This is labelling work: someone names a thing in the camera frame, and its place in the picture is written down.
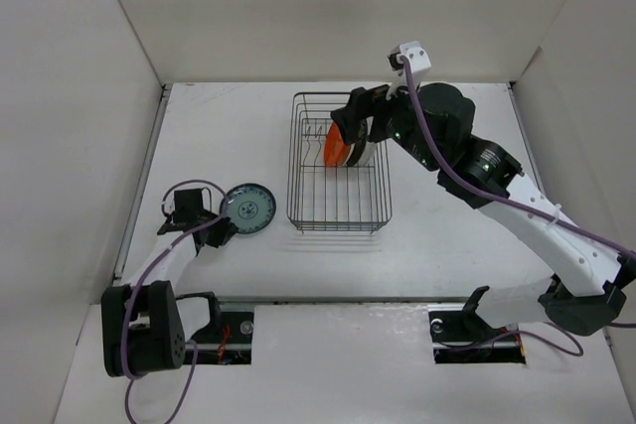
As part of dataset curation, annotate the grey wire dish rack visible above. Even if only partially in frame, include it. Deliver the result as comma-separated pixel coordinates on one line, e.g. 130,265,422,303
286,91,393,233

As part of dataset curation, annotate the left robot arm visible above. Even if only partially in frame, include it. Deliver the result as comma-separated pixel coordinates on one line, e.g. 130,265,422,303
100,180,238,379

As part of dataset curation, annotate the black plate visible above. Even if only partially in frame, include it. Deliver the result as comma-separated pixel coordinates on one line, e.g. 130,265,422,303
345,119,369,168

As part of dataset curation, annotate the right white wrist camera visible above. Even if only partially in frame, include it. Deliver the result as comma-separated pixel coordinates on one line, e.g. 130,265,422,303
386,41,431,99

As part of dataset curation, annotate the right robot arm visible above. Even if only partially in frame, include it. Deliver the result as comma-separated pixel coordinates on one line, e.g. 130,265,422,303
330,82,635,339

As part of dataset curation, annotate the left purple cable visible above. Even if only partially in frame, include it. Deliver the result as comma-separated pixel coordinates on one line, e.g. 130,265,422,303
120,179,235,424

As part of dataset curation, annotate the purple cable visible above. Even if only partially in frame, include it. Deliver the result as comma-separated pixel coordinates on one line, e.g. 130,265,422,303
120,179,235,424
402,57,636,358

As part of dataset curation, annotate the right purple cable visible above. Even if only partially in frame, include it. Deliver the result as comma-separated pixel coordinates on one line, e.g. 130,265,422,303
402,57,636,358

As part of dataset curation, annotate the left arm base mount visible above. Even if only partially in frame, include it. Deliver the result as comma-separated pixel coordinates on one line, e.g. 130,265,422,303
181,302,255,365

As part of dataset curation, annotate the blue patterned plate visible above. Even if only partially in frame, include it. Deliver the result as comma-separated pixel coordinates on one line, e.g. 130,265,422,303
221,183,277,235

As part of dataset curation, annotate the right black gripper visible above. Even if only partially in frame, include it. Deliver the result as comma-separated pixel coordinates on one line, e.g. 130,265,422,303
331,71,442,172

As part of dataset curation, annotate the orange plate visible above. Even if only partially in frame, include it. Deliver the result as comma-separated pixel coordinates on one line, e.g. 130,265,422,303
323,122,353,168

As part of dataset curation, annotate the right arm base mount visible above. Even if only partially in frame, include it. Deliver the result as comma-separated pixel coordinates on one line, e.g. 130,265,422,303
428,286,526,364

